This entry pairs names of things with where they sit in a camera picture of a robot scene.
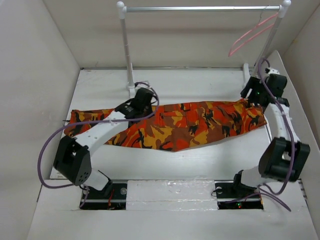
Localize pink clothes hanger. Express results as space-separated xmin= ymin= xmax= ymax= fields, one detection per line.
xmin=228 ymin=13 xmax=279 ymax=57

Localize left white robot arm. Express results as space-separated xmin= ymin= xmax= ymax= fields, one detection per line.
xmin=53 ymin=87 xmax=159 ymax=199

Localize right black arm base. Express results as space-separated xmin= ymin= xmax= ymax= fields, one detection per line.
xmin=211 ymin=180 xmax=264 ymax=210

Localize orange camouflage trousers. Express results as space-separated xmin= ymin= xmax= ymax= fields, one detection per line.
xmin=62 ymin=100 xmax=267 ymax=153

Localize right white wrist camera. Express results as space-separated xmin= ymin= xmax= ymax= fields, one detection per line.
xmin=265 ymin=67 xmax=280 ymax=76

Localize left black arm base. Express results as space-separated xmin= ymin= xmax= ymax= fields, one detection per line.
xmin=79 ymin=180 xmax=128 ymax=211

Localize white clothes rack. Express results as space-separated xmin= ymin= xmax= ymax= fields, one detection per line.
xmin=116 ymin=0 xmax=292 ymax=98

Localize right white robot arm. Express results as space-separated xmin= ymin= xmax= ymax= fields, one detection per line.
xmin=231 ymin=73 xmax=311 ymax=197

